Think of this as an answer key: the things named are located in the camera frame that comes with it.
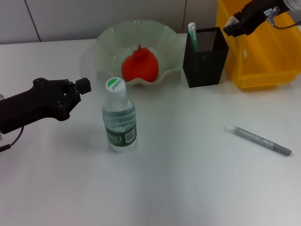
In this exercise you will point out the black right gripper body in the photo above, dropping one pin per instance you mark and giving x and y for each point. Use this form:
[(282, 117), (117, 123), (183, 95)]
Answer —
[(261, 11)]

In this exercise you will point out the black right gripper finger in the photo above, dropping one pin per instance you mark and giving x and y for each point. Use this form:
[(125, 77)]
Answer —
[(232, 31), (237, 13)]

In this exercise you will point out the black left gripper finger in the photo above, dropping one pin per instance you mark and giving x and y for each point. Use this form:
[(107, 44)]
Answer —
[(83, 83), (84, 91)]

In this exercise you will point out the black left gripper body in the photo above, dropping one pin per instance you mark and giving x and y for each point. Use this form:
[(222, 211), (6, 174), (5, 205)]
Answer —
[(30, 106)]

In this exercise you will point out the green pen with white cap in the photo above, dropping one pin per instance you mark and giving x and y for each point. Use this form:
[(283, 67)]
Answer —
[(193, 35)]

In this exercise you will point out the clear green-label water bottle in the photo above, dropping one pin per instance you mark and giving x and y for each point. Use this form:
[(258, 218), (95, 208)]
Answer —
[(120, 131)]

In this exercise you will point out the orange fruit with knob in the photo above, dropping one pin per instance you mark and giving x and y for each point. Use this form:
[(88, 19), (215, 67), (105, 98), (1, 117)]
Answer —
[(141, 67)]

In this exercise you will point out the black mesh pen holder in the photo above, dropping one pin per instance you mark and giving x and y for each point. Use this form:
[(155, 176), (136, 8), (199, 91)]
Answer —
[(202, 68)]

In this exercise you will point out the pale green wavy fruit bowl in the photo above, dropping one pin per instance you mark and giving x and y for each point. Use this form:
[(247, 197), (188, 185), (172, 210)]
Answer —
[(164, 40)]

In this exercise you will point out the grey marker pen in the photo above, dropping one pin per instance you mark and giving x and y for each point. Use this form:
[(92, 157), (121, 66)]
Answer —
[(254, 137)]

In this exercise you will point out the yellow plastic storage bin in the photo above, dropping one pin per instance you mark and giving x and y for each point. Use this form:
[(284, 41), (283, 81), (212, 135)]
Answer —
[(265, 54)]

